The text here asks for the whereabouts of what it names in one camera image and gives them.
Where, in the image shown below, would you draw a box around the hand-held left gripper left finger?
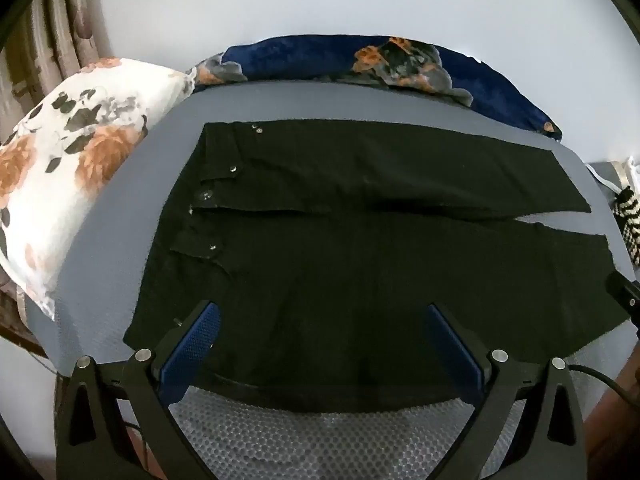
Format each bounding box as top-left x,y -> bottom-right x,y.
56,301 -> 222,480

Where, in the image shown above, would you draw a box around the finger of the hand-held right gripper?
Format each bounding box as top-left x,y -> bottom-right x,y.
604,270 -> 640,330

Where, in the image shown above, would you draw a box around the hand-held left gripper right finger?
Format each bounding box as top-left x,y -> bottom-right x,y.
425,302 -> 589,480

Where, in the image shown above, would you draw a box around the black pants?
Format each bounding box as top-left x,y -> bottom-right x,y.
122,120 -> 632,413

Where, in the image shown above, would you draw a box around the black and white striped cloth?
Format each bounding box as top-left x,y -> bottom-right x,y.
611,186 -> 640,267

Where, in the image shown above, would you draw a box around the grey mesh mattress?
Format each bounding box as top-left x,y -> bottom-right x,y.
22,77 -> 640,480

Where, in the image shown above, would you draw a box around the white floral pillow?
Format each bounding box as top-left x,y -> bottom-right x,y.
0,57 -> 197,322

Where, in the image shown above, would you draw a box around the blue floral blanket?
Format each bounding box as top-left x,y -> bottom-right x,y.
187,35 -> 564,142

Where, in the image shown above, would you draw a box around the beige patterned curtain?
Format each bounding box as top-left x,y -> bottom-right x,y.
0,0 -> 117,137

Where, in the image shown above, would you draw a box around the black cable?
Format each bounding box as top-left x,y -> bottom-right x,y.
567,365 -> 630,398

